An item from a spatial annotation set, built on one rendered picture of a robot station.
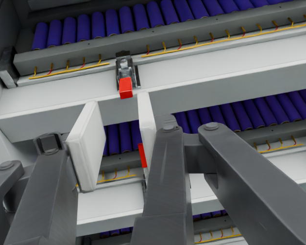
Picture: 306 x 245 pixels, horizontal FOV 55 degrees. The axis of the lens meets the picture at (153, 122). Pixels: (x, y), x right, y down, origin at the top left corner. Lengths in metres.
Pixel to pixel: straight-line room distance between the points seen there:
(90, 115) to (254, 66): 0.24
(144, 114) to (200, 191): 0.32
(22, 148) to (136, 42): 0.21
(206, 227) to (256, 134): 0.21
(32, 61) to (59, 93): 0.06
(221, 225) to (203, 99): 0.30
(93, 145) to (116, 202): 0.30
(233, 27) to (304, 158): 0.24
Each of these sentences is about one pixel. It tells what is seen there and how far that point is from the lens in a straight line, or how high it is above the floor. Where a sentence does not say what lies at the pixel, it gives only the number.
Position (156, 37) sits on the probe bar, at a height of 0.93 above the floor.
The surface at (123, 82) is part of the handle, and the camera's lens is 0.30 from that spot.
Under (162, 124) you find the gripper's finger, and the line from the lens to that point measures 0.16.
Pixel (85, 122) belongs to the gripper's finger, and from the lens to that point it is 0.16.
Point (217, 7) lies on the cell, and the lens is 0.43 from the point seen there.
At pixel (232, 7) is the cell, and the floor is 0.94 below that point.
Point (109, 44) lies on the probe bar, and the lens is 0.38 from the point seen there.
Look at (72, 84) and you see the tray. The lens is 0.38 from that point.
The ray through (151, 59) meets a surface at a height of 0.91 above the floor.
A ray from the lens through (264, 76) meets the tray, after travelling 0.37.
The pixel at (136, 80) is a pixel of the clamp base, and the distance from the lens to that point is 0.34.
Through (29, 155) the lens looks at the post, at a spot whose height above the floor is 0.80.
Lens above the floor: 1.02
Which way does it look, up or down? 30 degrees down
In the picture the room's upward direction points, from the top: 10 degrees counter-clockwise
